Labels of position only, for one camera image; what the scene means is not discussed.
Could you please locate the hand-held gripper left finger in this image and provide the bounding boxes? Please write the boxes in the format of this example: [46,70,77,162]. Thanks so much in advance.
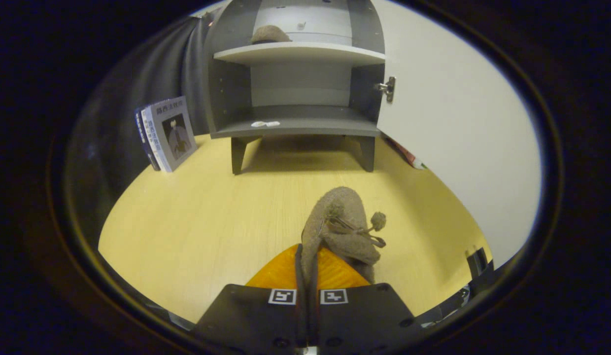
[192,243,308,355]

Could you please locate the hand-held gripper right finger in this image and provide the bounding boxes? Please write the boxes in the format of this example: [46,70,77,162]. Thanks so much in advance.
[308,249,424,352]

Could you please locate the brown fuzzy shoe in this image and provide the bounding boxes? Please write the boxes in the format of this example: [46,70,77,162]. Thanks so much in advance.
[301,186,387,291]
[250,25,292,45]

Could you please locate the white shoe cabinet door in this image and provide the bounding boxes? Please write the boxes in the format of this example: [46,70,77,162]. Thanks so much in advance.
[370,0,543,269]

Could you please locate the metal door hinge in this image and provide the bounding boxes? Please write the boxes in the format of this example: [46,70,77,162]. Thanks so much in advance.
[375,76,397,103]

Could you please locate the white cabinet shelf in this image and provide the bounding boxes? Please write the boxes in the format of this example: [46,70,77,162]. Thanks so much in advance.
[213,41,386,68]

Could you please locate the striped colourful item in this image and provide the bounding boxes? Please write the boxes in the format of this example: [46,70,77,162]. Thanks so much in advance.
[384,137,428,171]

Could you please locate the white cover book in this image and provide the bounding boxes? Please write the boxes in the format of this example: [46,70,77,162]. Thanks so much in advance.
[140,96,198,173]

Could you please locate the dark blue book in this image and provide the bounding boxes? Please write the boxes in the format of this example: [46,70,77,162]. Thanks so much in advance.
[134,107,161,172]

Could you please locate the black backdrop cloth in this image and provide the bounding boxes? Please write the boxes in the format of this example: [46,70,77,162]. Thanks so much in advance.
[64,12,222,247]

